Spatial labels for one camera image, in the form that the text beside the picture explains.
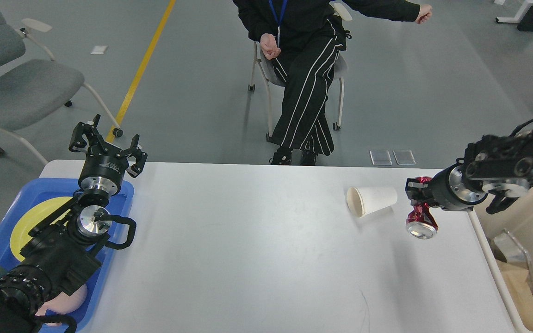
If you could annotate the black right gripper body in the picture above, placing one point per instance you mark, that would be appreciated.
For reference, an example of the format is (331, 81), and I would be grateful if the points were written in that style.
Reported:
(450, 193)

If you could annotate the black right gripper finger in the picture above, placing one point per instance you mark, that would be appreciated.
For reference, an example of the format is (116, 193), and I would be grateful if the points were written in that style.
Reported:
(418, 187)
(422, 201)

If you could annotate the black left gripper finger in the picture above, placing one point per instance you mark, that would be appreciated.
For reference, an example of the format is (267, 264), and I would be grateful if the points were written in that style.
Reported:
(136, 152)
(87, 139)

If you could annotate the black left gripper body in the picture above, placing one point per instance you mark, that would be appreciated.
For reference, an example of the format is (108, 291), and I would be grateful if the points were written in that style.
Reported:
(101, 172)

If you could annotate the crushed red can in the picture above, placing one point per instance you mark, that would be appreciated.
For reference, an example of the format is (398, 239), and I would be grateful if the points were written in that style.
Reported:
(420, 223)

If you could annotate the yellow plastic plate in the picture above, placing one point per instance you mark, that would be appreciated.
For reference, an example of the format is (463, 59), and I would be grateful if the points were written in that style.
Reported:
(19, 235)

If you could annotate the foil wrapper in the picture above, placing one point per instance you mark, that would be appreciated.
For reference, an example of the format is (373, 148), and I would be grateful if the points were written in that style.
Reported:
(508, 249)

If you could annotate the brown paper bag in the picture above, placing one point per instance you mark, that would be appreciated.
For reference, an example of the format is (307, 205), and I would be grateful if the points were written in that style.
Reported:
(516, 282)

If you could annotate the pink plastic mug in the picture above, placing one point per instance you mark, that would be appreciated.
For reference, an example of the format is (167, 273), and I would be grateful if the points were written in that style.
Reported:
(64, 303)

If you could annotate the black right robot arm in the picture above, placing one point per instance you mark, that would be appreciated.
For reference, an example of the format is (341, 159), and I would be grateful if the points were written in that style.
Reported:
(501, 166)

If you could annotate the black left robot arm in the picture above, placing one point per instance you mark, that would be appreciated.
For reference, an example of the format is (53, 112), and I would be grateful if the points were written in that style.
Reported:
(61, 255)

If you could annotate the white paper cup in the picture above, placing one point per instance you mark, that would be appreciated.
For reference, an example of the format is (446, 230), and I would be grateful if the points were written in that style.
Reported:
(365, 200)

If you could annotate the grey office chair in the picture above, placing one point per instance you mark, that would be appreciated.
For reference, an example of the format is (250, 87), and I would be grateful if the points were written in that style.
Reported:
(36, 88)

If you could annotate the blue plastic tray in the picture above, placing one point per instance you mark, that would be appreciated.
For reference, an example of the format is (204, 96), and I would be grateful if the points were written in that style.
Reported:
(40, 190)

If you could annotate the white chair under person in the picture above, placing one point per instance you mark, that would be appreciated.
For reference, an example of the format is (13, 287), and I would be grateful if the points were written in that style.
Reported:
(270, 78)

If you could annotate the person in black tracksuit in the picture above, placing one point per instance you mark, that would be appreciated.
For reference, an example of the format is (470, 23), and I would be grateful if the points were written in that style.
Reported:
(302, 40)

